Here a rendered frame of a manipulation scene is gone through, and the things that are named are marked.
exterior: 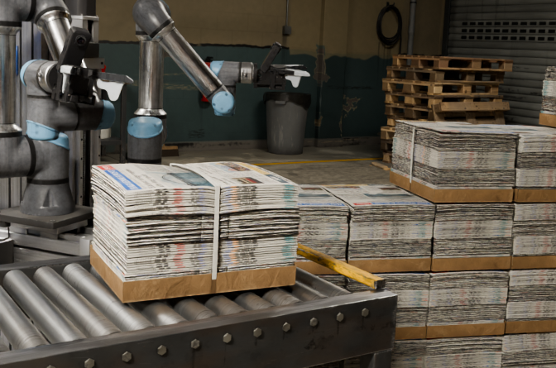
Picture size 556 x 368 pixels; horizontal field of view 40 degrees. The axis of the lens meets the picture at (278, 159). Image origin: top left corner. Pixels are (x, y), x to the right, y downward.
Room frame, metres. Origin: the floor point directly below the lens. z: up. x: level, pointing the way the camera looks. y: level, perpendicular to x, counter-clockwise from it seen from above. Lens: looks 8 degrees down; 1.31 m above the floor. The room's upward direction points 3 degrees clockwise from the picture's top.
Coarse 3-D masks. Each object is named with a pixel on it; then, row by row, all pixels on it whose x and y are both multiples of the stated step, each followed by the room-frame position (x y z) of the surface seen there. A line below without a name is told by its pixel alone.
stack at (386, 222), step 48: (336, 192) 2.59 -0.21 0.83; (384, 192) 2.63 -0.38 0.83; (336, 240) 2.37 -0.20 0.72; (384, 240) 2.41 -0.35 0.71; (432, 240) 2.48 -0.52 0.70; (480, 240) 2.49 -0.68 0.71; (528, 240) 2.53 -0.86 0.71; (384, 288) 2.40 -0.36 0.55; (432, 288) 2.44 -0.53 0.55; (480, 288) 2.48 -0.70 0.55; (528, 288) 2.54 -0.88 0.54; (480, 336) 2.51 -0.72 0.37; (528, 336) 2.54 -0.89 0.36
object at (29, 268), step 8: (80, 256) 1.76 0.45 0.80; (88, 256) 1.76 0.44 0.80; (8, 264) 1.67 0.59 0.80; (16, 264) 1.67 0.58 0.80; (24, 264) 1.68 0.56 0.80; (32, 264) 1.68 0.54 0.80; (40, 264) 1.68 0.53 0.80; (48, 264) 1.68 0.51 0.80; (56, 264) 1.69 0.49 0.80; (64, 264) 1.69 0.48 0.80; (80, 264) 1.71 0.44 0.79; (88, 264) 1.72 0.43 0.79; (0, 272) 1.62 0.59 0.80; (24, 272) 1.65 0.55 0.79; (32, 272) 1.66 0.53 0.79; (56, 272) 1.68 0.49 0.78; (0, 280) 1.62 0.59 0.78; (32, 280) 1.66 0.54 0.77; (24, 312) 1.65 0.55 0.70
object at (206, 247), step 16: (192, 176) 1.61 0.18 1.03; (208, 192) 1.51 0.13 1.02; (224, 192) 1.51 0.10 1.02; (208, 208) 1.50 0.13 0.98; (224, 208) 1.51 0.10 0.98; (208, 224) 1.50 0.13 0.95; (224, 224) 1.52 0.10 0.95; (208, 240) 1.50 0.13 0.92; (224, 240) 1.52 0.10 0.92; (208, 256) 1.51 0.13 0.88; (224, 256) 1.52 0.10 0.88; (208, 272) 1.51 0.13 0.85
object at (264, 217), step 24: (216, 168) 1.72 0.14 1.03; (240, 168) 1.72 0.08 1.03; (240, 192) 1.53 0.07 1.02; (264, 192) 1.55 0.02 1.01; (288, 192) 1.58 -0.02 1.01; (240, 216) 1.53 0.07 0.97; (264, 216) 1.55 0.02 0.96; (288, 216) 1.58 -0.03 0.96; (240, 240) 1.54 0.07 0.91; (264, 240) 1.57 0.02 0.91; (288, 240) 1.59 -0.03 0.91; (240, 264) 1.54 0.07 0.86; (264, 264) 1.56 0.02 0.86; (288, 264) 1.59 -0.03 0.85
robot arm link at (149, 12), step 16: (144, 0) 2.61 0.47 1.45; (160, 0) 2.65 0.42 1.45; (144, 16) 2.58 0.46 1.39; (160, 16) 2.58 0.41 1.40; (160, 32) 2.57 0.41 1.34; (176, 32) 2.60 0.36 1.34; (176, 48) 2.58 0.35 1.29; (192, 48) 2.61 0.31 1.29; (192, 64) 2.58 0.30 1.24; (192, 80) 2.60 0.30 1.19; (208, 80) 2.59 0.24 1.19; (208, 96) 2.59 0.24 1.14; (224, 96) 2.57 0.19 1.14; (224, 112) 2.57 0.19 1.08
